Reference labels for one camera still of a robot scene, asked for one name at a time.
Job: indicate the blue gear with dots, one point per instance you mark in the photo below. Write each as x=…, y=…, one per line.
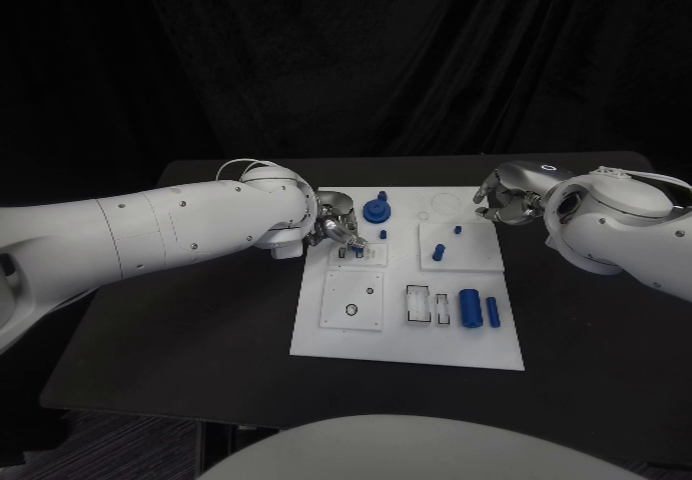
x=377, y=210

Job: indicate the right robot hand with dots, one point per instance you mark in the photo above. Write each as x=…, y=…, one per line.
x=520, y=180

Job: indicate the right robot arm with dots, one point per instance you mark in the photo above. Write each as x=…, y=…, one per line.
x=622, y=221

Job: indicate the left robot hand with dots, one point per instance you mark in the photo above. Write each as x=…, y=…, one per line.
x=338, y=225

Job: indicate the white task board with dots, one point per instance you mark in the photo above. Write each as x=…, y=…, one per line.
x=406, y=300

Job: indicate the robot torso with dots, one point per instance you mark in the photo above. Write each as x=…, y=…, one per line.
x=422, y=450

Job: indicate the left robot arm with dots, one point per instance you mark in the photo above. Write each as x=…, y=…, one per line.
x=162, y=225

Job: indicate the thick blue cylinder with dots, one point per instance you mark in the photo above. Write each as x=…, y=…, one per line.
x=471, y=308

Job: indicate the blue plug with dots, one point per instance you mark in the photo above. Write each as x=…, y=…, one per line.
x=360, y=250

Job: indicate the thin blue cylinder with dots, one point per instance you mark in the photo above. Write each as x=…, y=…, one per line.
x=492, y=312

